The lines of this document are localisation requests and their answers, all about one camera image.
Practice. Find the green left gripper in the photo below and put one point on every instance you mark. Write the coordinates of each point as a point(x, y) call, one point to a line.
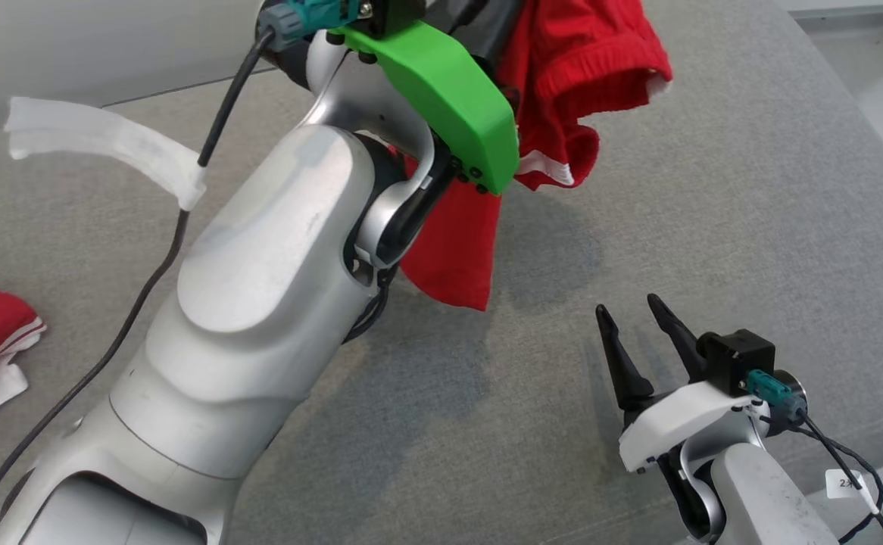
point(449, 98)

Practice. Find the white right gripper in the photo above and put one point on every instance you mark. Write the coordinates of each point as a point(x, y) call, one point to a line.
point(684, 424)

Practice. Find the red shorts with white trim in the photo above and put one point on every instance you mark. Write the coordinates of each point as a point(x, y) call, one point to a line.
point(585, 60)

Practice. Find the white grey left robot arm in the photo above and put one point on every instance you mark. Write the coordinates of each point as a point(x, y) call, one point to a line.
point(275, 250)

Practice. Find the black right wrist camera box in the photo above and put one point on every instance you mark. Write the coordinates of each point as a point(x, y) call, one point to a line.
point(737, 359)

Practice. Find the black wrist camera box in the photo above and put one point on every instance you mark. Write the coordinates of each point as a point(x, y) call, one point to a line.
point(392, 15)
point(737, 359)

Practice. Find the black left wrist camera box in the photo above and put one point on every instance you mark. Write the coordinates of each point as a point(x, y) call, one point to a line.
point(392, 15)

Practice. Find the teal right camera connector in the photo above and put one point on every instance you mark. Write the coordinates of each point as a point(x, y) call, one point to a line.
point(771, 393)

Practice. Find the teal camera connector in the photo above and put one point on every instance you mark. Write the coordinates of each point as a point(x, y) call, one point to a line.
point(320, 11)
point(771, 393)

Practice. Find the teal left camera connector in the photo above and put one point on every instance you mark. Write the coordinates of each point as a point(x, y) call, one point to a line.
point(320, 11)

